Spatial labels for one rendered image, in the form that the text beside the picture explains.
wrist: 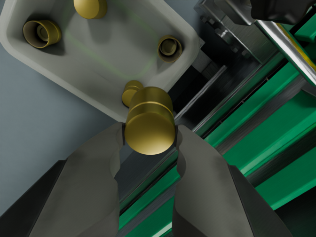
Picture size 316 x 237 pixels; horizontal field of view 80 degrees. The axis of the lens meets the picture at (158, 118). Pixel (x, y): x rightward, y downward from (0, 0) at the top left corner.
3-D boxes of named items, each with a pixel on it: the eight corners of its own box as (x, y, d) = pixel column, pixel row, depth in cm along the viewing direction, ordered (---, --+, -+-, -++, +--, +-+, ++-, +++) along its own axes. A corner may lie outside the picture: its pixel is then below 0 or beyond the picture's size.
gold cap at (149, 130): (129, 85, 15) (120, 109, 11) (174, 86, 15) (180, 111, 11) (130, 123, 17) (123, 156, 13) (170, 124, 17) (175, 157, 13)
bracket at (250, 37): (236, 57, 28) (258, 70, 22) (189, 12, 25) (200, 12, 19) (256, 36, 27) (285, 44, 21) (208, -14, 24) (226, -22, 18)
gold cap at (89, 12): (79, 7, 29) (67, 6, 25) (91, -15, 27) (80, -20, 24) (99, 24, 30) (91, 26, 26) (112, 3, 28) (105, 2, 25)
